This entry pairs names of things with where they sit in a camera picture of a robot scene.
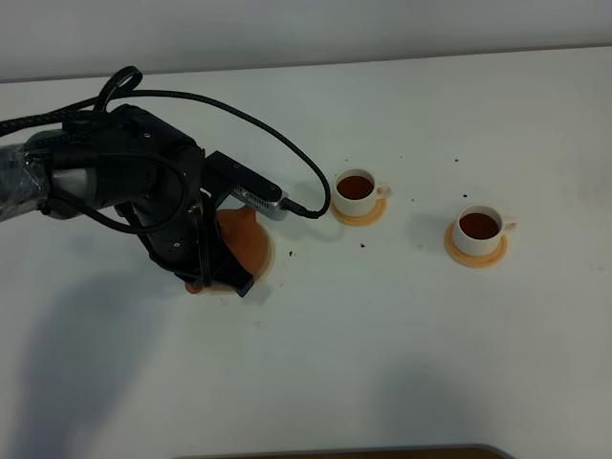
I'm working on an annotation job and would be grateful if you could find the orange coaster under cup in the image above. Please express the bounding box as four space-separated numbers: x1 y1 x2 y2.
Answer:
444 223 509 269
331 194 387 227

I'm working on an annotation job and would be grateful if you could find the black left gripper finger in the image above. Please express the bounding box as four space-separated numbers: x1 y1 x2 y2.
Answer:
212 248 253 297

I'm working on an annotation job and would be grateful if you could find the black left camera cable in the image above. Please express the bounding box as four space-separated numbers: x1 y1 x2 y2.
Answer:
0 65 333 235

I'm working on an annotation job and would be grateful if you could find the orange coaster under near cup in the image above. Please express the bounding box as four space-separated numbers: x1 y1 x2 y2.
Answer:
331 194 387 227

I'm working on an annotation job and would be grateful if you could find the brown clay teapot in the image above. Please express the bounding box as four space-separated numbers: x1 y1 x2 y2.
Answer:
185 206 267 295

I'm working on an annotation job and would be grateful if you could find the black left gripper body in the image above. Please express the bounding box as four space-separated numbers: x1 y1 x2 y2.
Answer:
144 188 225 287

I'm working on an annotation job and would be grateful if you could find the white teacup far right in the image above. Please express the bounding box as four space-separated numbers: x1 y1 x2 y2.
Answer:
451 205 516 256

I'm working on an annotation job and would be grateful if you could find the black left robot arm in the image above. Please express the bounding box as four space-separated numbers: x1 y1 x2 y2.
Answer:
1 105 266 295

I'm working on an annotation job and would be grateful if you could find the orange coaster under right cup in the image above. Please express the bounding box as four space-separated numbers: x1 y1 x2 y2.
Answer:
444 223 509 269

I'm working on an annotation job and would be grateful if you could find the white teacup near teapot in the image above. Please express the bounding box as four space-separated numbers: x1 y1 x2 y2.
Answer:
332 168 392 217

